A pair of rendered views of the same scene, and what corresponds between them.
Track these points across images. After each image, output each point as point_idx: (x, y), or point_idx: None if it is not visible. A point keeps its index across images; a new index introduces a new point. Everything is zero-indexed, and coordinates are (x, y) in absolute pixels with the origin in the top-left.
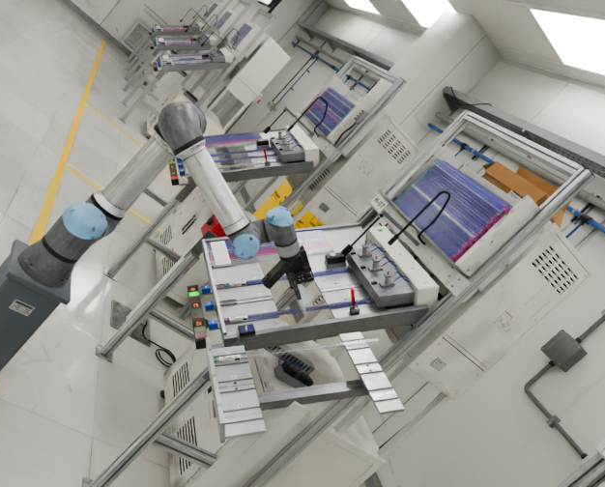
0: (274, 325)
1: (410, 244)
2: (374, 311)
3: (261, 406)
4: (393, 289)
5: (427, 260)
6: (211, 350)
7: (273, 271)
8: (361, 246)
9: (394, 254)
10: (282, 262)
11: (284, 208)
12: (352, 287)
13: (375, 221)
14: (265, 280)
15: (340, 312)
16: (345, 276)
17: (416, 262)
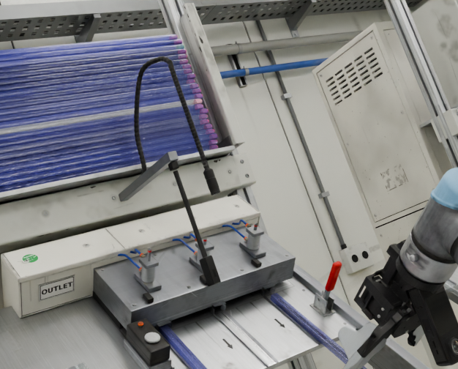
0: None
1: (113, 212)
2: (295, 287)
3: None
4: (261, 243)
5: (174, 193)
6: None
7: (444, 324)
8: (36, 323)
9: (146, 236)
10: (435, 291)
11: None
12: (234, 319)
13: (181, 182)
14: None
15: (328, 326)
16: (193, 334)
17: (166, 214)
